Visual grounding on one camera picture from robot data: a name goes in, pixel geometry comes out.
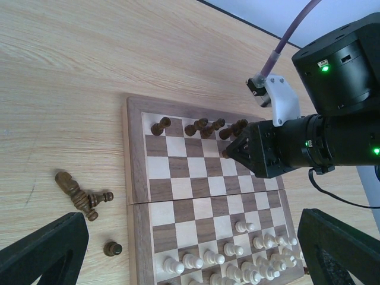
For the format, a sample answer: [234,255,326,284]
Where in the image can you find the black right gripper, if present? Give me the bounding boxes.
[226,115,335,178]

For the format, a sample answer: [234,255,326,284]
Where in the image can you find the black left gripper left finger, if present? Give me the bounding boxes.
[1,212,89,284]

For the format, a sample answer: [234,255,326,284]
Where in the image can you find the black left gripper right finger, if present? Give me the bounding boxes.
[297,208,379,284]

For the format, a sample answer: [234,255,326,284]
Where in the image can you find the dark king chess piece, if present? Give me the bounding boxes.
[219,119,248,140]

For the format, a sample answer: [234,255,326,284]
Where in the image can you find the dark pawn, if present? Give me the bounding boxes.
[87,192,114,208]
[103,241,122,257]
[222,150,229,159]

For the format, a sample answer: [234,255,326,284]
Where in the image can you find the dark knight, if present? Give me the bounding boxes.
[55,172,90,213]

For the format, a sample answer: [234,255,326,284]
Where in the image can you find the dark bishop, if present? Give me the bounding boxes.
[184,118,208,137]

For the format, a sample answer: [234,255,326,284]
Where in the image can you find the dark rook corner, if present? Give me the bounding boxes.
[151,117,171,136]

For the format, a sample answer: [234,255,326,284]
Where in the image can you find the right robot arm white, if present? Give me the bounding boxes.
[223,13,379,178]

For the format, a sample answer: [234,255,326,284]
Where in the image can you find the dark queen chess piece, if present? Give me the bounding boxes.
[200,118,225,139]

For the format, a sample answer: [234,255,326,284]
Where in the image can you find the wooden chess board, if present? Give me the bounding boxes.
[122,96,304,284]

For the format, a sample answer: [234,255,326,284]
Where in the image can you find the white pawn on centre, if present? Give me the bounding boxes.
[235,221,255,233]

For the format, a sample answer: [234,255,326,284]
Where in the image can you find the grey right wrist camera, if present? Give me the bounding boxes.
[246,74,301,127]

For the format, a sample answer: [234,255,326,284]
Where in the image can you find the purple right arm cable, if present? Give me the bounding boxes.
[259,0,323,80]

